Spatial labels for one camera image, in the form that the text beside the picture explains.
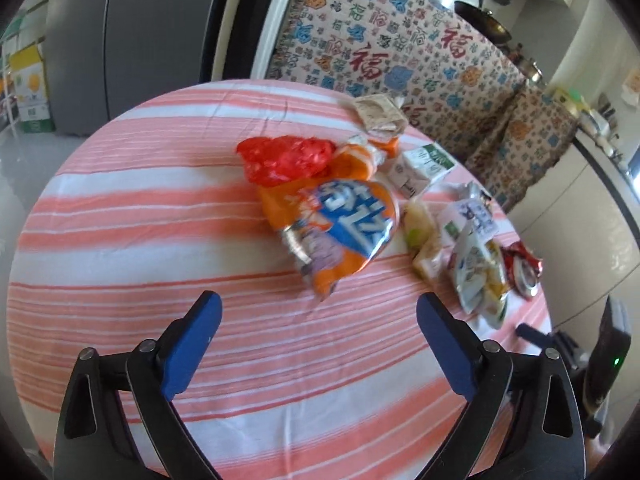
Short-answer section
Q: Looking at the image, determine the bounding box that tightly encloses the white blue crumpled packet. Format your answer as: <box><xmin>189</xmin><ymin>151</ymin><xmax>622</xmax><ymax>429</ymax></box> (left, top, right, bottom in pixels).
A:
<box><xmin>440</xmin><ymin>180</ymin><xmax>501</xmax><ymax>242</ymax></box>

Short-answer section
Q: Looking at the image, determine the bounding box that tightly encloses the red plastic bag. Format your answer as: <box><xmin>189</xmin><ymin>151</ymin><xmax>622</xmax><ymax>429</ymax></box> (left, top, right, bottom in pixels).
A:
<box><xmin>236</xmin><ymin>136</ymin><xmax>337</xmax><ymax>188</ymax></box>

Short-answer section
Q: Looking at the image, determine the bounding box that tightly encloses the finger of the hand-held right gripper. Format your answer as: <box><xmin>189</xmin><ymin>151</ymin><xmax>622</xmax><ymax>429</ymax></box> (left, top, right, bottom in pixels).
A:
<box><xmin>516</xmin><ymin>323</ymin><xmax>590</xmax><ymax>372</ymax></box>

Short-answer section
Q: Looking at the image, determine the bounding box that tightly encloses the white yellow snack packet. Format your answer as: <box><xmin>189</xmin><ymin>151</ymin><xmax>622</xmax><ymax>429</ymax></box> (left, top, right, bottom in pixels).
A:
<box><xmin>447</xmin><ymin>222</ymin><xmax>514</xmax><ymax>331</ymax></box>

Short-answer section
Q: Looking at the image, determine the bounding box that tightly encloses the large printed patterned cloth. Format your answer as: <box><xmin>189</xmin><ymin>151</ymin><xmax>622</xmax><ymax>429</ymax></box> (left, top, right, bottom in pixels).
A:
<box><xmin>265</xmin><ymin>0</ymin><xmax>528</xmax><ymax>161</ymax></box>

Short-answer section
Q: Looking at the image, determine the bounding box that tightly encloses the pale plastic wrapper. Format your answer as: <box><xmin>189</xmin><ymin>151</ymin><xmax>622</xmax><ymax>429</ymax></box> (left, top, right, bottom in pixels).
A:
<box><xmin>403</xmin><ymin>199</ymin><xmax>447</xmax><ymax>281</ymax></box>

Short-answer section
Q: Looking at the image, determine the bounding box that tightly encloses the yellow white cardboard box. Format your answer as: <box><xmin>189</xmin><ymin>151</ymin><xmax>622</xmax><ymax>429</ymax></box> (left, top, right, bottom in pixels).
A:
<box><xmin>10</xmin><ymin>44</ymin><xmax>54</xmax><ymax>134</ymax></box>

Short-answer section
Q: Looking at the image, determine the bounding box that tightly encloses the orange snack bag blue print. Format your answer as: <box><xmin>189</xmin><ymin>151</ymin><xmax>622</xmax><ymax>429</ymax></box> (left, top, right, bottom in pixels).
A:
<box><xmin>257</xmin><ymin>175</ymin><xmax>401</xmax><ymax>302</ymax></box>

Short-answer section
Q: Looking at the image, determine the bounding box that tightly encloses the black wok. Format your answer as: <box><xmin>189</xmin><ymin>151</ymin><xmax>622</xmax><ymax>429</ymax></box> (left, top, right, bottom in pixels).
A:
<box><xmin>454</xmin><ymin>0</ymin><xmax>514</xmax><ymax>44</ymax></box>

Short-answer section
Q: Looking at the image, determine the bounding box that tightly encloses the grey refrigerator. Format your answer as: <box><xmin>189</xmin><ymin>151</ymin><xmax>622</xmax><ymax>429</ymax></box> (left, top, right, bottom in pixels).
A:
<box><xmin>45</xmin><ymin>0</ymin><xmax>232</xmax><ymax>137</ymax></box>

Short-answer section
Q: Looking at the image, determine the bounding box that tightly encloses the pink striped tablecloth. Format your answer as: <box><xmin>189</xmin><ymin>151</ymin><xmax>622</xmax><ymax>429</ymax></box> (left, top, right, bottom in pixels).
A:
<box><xmin>7</xmin><ymin>80</ymin><xmax>551</xmax><ymax>480</ymax></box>

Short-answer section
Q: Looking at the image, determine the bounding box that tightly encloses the green lidded container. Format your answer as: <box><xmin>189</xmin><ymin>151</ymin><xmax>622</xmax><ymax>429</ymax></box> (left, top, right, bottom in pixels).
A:
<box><xmin>554</xmin><ymin>87</ymin><xmax>592</xmax><ymax>117</ymax></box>

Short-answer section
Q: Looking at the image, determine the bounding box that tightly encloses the steel pot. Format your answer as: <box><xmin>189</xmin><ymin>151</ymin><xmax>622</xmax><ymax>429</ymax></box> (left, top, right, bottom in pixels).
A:
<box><xmin>514</xmin><ymin>54</ymin><xmax>545</xmax><ymax>84</ymax></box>

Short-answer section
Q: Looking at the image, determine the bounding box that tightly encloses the orange white string-tied package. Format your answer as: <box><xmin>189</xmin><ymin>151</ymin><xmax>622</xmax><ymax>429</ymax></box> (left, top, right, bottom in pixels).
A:
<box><xmin>332</xmin><ymin>135</ymin><xmax>401</xmax><ymax>182</ymax></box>

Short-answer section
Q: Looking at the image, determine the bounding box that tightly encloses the beige crumpled paper wrapper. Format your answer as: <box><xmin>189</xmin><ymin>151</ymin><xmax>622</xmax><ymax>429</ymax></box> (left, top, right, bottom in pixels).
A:
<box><xmin>351</xmin><ymin>94</ymin><xmax>407</xmax><ymax>137</ymax></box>

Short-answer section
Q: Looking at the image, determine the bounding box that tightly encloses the red foil snack packet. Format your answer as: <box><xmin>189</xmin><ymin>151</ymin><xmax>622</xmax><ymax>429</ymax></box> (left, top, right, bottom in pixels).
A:
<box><xmin>500</xmin><ymin>241</ymin><xmax>544</xmax><ymax>302</ymax></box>

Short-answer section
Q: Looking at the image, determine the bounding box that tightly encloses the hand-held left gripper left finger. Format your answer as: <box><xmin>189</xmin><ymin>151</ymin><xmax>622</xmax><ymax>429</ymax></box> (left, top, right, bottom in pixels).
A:
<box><xmin>52</xmin><ymin>290</ymin><xmax>224</xmax><ymax>480</ymax></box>

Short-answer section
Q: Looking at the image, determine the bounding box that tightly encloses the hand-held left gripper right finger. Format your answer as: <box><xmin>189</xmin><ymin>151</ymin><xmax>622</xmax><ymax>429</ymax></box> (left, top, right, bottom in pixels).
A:
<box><xmin>415</xmin><ymin>291</ymin><xmax>587</xmax><ymax>480</ymax></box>

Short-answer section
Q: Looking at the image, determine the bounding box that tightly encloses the white green milk carton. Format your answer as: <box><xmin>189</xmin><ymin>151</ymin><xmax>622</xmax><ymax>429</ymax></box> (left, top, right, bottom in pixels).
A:
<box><xmin>387</xmin><ymin>144</ymin><xmax>456</xmax><ymax>199</ymax></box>

